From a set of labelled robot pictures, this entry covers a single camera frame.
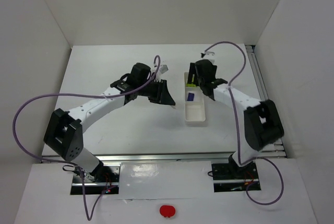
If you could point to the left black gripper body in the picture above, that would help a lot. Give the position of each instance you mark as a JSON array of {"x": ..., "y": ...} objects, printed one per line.
[{"x": 159, "y": 91}]

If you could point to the aluminium rail frame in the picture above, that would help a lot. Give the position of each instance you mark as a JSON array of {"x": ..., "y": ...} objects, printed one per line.
[{"x": 142, "y": 130}]

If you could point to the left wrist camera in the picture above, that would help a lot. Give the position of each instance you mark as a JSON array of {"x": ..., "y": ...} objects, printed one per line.
[{"x": 163, "y": 69}]

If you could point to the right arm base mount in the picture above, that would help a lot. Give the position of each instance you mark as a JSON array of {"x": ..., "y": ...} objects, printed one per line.
[{"x": 225, "y": 181}]

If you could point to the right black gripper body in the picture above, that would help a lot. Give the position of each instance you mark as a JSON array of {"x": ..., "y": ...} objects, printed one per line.
[{"x": 198, "y": 75}]

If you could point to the red round button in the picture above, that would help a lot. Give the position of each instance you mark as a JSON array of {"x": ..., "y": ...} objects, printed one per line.
[{"x": 167, "y": 211}]

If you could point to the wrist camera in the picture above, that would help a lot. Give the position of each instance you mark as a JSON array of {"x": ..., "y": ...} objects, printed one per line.
[
  {"x": 163, "y": 69},
  {"x": 208, "y": 55}
]

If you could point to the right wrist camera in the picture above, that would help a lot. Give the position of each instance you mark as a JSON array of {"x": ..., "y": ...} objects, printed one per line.
[{"x": 208, "y": 55}]

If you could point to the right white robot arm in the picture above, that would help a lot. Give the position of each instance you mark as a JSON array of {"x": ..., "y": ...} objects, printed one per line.
[{"x": 257, "y": 122}]

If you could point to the purple lego brick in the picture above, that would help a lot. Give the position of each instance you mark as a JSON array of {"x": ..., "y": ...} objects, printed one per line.
[{"x": 190, "y": 97}]

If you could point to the white divided sorting tray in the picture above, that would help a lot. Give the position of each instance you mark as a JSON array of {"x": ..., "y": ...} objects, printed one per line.
[{"x": 195, "y": 115}]

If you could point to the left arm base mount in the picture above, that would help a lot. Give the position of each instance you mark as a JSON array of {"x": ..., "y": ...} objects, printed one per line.
[{"x": 109, "y": 181}]

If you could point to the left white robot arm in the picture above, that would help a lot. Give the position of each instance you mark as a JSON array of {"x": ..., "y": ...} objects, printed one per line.
[{"x": 64, "y": 133}]

